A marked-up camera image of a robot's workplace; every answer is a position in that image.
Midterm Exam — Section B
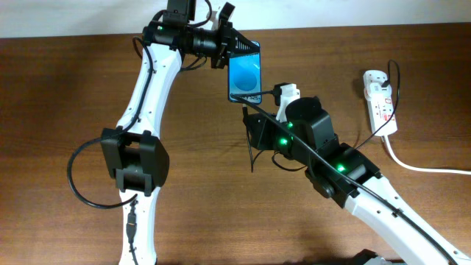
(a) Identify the blue Galaxy smartphone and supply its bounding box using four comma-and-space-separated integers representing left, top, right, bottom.
228, 52, 262, 102

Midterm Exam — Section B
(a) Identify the black USB charging cable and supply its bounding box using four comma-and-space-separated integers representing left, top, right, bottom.
241, 59, 401, 174

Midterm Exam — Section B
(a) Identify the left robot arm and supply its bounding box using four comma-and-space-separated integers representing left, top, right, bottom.
101, 1, 260, 264

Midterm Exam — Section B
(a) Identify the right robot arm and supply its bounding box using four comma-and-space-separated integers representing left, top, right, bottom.
243, 97, 470, 264

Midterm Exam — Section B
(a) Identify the white power strip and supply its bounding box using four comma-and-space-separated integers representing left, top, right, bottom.
363, 70, 397, 137

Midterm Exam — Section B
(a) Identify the white power strip cord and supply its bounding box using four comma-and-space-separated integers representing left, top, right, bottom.
380, 135, 471, 176

